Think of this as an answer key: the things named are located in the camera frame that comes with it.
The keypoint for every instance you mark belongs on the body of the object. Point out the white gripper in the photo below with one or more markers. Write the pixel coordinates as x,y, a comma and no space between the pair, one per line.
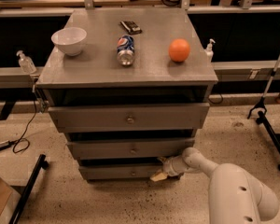
169,169

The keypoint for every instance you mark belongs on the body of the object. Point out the grey bottom drawer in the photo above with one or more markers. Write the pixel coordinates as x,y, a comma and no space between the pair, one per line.
122,171

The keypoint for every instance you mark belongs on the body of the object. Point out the grey drawer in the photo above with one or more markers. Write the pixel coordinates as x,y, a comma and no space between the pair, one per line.
130,148
115,118
122,171

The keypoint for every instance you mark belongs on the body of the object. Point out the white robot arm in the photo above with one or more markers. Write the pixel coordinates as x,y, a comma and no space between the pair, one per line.
234,195

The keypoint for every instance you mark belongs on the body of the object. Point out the grey middle drawer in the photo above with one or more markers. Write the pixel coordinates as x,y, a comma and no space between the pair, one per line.
130,148

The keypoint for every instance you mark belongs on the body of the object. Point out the grey drawer cabinet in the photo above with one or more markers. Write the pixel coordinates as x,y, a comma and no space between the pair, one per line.
95,77

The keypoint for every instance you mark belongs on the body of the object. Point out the grey top drawer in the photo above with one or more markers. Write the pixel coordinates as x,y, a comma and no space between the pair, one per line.
115,118

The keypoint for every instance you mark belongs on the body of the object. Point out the black wheeled stand right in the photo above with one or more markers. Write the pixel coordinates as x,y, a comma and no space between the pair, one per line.
274,136

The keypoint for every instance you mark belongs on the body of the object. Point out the orange fruit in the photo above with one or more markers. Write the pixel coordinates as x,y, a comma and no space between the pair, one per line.
179,50

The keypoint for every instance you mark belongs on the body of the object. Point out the black stand leg left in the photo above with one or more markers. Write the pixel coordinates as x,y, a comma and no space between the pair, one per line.
26,191

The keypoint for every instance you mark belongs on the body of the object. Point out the grey reacher pole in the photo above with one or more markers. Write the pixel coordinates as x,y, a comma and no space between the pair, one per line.
260,103

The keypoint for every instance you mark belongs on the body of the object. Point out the blue pepsi can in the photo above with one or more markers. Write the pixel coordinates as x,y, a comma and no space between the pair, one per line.
125,50

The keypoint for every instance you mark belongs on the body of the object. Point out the dark snack packet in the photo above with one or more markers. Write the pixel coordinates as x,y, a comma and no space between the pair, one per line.
131,27

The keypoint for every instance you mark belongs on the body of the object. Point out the white bowl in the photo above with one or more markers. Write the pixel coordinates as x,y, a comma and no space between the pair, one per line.
70,41

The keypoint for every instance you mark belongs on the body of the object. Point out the clear sanitizer bottle left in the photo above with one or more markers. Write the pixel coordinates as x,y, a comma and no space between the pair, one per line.
26,63

